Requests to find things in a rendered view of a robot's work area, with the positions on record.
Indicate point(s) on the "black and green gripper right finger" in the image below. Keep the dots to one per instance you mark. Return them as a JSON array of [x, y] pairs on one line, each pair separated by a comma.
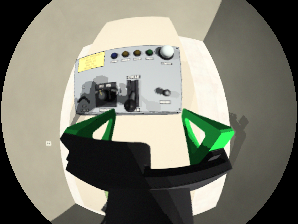
[[217, 135]]

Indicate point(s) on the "light grey control panel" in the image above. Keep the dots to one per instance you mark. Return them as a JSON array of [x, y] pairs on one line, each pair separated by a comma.
[[100, 81]]

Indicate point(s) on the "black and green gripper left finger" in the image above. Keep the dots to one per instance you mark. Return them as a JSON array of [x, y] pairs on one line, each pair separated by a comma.
[[87, 127]]

